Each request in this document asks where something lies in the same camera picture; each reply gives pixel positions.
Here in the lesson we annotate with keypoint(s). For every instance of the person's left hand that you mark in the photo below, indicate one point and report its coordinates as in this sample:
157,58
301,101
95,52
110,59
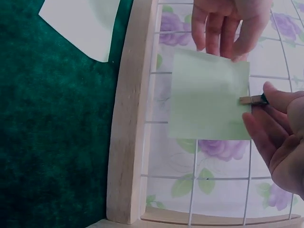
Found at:
225,21

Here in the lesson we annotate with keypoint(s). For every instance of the person's right hand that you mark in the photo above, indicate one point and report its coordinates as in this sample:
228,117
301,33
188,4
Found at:
288,142

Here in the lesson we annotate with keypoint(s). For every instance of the small wooden clothespin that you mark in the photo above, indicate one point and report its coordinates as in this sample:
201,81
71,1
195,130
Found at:
251,100

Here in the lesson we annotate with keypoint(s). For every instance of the light green paper note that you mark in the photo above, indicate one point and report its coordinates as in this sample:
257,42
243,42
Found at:
209,99

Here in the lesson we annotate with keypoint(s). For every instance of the white paper sheet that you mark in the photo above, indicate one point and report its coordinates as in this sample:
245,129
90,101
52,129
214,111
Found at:
83,26

